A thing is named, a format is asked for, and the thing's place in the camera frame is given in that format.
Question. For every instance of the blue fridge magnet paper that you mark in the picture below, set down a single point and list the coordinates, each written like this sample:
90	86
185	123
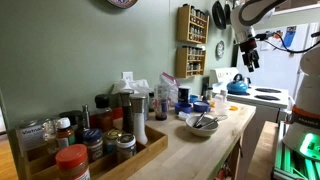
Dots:
289	36

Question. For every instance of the small dark cap bottle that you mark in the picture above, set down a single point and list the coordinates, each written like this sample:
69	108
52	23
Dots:
209	94

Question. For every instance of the white kitchen stove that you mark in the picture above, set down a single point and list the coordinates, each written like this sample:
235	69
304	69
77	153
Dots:
266	113

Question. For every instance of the white plastic bag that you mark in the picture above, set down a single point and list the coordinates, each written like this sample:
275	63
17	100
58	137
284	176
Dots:
138	86

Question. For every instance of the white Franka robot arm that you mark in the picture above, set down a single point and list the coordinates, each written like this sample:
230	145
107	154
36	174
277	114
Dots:
310	93

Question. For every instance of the white refrigerator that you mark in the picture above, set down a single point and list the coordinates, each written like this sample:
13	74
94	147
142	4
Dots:
276	68

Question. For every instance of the clear glass jar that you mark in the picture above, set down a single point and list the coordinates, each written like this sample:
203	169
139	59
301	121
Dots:
50	133

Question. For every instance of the black lid wide jar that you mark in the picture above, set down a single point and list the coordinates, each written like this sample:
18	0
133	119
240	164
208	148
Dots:
70	116

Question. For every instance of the dark can white lid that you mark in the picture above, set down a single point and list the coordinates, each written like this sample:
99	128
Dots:
184	95

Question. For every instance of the red lid spice jar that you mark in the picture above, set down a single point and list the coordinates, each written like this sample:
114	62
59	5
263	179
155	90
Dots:
72	163

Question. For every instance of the wooden spice rack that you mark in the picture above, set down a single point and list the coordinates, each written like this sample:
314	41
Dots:
185	63
186	23

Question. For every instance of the tall printed bottle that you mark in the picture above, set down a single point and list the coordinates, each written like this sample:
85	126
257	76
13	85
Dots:
161	103

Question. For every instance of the blue lid spice jar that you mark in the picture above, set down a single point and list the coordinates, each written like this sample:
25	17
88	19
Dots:
93	145

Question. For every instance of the white cap red bottle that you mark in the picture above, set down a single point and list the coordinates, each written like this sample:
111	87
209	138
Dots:
65	135

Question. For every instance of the gold lid small jar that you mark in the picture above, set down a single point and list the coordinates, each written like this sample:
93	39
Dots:
112	141

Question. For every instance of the metal whisk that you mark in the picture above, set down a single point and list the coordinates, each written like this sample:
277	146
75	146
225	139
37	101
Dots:
216	120

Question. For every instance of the small round wall plate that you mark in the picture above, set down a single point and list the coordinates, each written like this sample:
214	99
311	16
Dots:
220	50

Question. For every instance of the large decorative wall plate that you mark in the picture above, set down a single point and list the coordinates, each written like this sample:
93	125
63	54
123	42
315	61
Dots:
122	2

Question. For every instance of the small blue cup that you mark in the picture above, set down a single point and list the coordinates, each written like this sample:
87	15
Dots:
194	98

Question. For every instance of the black hanging frying pan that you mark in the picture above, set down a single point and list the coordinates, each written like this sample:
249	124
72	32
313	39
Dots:
218	15
228	11

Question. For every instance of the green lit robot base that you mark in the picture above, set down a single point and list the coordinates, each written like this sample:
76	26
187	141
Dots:
296	160

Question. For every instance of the orange round lid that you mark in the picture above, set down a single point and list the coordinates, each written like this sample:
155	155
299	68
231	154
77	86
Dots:
234	108

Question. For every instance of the small white lid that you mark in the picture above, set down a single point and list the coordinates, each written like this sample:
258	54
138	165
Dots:
184	115

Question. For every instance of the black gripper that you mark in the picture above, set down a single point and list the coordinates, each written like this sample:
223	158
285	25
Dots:
248	45

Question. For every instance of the white cylindrical container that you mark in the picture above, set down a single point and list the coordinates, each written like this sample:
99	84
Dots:
223	95

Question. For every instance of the metal tongs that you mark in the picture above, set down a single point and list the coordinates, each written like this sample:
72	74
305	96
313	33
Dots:
199	119

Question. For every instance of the blue bowl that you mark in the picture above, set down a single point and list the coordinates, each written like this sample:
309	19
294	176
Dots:
183	108
201	107

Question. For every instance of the white wall outlet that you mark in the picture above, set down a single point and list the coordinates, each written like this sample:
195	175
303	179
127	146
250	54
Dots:
127	76

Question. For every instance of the slim steel bottle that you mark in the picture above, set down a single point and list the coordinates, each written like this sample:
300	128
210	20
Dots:
86	116

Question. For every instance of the white salt grinder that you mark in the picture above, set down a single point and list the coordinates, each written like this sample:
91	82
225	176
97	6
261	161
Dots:
139	123

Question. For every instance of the clear plastic lunch box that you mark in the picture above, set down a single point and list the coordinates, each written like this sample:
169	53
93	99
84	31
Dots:
222	108

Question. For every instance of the wooden spice tray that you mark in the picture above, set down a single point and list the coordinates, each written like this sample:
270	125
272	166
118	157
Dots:
150	143

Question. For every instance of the black cap brown bottle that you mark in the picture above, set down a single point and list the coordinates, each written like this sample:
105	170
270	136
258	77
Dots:
104	115

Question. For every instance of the white lid dark jar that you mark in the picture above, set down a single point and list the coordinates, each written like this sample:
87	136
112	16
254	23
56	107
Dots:
126	148

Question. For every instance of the blue tea kettle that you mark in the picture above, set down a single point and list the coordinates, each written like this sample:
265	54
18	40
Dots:
237	87

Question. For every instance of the dark pepper grinder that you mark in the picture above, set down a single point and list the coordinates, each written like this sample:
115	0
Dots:
127	110

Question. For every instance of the clear zip bag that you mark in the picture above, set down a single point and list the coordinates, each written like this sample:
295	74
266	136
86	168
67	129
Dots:
171	86

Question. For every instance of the white ceramic bowl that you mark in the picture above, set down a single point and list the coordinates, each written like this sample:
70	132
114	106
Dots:
202	130

